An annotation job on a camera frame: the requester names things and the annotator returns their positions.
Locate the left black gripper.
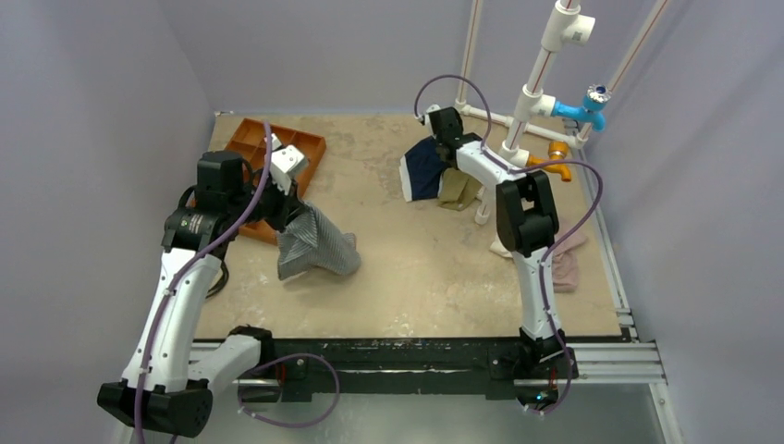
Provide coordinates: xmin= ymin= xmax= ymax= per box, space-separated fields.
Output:
xmin=227 ymin=166 xmax=308 ymax=233

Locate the navy blue underwear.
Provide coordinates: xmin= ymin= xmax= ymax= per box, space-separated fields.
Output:
xmin=398 ymin=137 xmax=449 ymax=203

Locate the grey striped underwear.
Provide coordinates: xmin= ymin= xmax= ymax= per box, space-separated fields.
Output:
xmin=276 ymin=203 xmax=361 ymax=280

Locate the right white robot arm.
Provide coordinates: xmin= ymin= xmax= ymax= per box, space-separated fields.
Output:
xmin=422 ymin=105 xmax=564 ymax=376

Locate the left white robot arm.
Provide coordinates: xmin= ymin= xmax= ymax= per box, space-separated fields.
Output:
xmin=97 ymin=145 xmax=309 ymax=443

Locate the olive green underwear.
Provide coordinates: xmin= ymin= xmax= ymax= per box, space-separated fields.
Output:
xmin=437 ymin=168 xmax=483 ymax=211

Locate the pink underwear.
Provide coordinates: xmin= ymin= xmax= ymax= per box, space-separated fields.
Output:
xmin=552 ymin=231 xmax=587 ymax=293

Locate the orange compartment tray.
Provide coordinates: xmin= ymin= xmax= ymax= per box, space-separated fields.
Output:
xmin=184 ymin=117 xmax=327 ymax=248

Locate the orange plastic faucet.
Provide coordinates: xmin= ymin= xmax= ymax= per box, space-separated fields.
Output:
xmin=526 ymin=141 xmax=572 ymax=182

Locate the blue plastic faucet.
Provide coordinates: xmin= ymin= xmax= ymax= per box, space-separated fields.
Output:
xmin=550 ymin=84 xmax=611 ymax=132

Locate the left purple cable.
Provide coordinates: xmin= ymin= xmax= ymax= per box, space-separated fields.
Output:
xmin=133 ymin=120 xmax=341 ymax=444

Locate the purple cable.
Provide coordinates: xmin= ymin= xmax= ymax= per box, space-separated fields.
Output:
xmin=133 ymin=120 xmax=341 ymax=444
xmin=413 ymin=74 xmax=605 ymax=418

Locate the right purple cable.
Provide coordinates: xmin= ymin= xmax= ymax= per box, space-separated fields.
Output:
xmin=413 ymin=74 xmax=605 ymax=418

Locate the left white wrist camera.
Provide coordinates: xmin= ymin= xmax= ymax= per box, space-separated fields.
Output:
xmin=270 ymin=144 xmax=310 ymax=195

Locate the black coiled cable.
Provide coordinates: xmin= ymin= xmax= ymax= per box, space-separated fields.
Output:
xmin=204 ymin=260 xmax=231 ymax=301

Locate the white PVC pipe frame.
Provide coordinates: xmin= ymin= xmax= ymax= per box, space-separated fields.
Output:
xmin=453 ymin=0 xmax=672 ymax=227

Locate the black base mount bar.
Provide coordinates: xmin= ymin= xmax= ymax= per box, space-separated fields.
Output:
xmin=239 ymin=337 xmax=579 ymax=405

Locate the aluminium rail frame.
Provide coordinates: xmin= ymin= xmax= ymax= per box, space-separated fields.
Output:
xmin=184 ymin=326 xmax=663 ymax=393

